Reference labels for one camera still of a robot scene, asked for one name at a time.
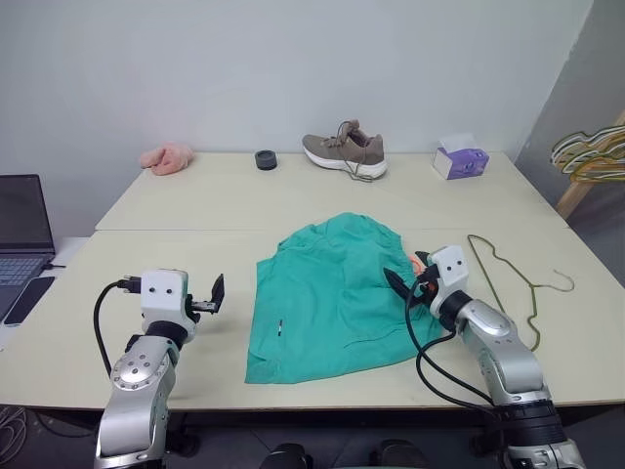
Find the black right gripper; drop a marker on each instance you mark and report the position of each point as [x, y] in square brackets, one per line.
[429, 288]

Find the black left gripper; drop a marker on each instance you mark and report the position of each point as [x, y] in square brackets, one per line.
[202, 308]

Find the teal elastic-waist cloth shorts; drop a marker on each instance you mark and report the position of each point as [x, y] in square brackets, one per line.
[322, 303]

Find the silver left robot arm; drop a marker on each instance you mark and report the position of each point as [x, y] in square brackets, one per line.
[137, 391]

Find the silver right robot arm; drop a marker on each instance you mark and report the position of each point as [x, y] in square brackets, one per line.
[508, 361]

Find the pink plush toy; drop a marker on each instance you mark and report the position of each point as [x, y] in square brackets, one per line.
[166, 158]

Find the purple and white tissue box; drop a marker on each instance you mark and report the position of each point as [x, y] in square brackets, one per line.
[464, 161]

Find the white side table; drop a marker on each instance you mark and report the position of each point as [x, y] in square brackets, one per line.
[73, 249]

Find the brown sneaker with white sole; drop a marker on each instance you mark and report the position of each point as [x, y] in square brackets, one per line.
[342, 151]

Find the dark rounded shape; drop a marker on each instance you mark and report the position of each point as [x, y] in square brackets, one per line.
[288, 456]

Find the black smartphone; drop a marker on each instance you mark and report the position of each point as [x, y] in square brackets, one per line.
[29, 300]

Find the light wooden rack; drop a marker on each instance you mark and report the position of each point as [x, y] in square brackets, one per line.
[573, 195]

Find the dark grey laptop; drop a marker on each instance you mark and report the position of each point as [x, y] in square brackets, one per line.
[22, 220]

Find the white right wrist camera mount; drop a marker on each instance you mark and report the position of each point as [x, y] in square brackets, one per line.
[451, 273]

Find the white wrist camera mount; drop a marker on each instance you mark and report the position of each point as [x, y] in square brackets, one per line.
[451, 273]
[163, 303]

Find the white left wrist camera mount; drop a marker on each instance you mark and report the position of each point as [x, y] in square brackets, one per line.
[163, 303]

